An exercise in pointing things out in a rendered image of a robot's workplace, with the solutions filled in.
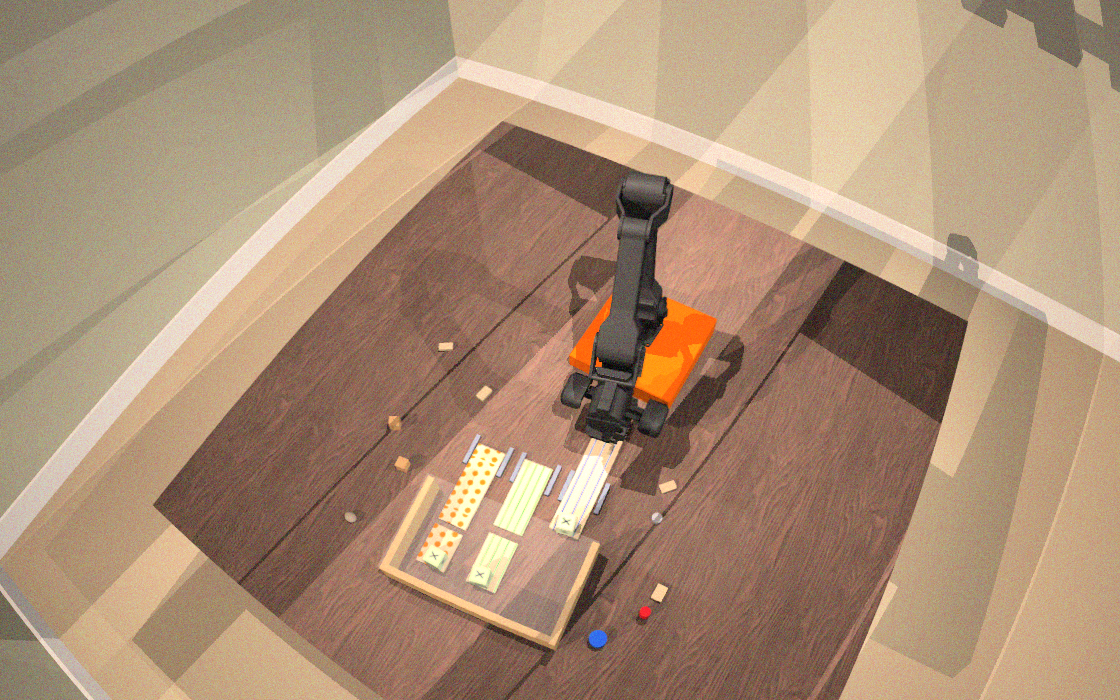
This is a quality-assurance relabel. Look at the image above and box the cream strip with blue lines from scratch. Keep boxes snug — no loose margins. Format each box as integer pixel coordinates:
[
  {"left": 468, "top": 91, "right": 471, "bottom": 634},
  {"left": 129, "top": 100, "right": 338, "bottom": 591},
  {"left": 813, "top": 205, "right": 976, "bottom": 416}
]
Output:
[{"left": 551, "top": 438, "right": 622, "bottom": 534}]

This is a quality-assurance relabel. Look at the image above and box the tan strip with orange dots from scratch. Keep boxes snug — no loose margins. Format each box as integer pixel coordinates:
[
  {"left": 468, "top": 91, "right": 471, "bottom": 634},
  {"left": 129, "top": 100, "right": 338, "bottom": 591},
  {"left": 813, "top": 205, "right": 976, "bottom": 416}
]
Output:
[{"left": 456, "top": 444, "right": 506, "bottom": 496}]

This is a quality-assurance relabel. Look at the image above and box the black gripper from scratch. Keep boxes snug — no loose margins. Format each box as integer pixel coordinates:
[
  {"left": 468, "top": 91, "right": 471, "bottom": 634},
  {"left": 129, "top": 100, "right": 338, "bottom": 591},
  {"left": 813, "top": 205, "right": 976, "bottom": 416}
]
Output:
[{"left": 561, "top": 372, "right": 669, "bottom": 438}]

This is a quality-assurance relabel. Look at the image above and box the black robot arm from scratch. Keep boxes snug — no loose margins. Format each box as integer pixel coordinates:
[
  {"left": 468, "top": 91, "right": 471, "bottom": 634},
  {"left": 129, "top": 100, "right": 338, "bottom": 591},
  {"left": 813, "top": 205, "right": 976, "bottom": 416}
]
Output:
[{"left": 586, "top": 171, "right": 674, "bottom": 445}]

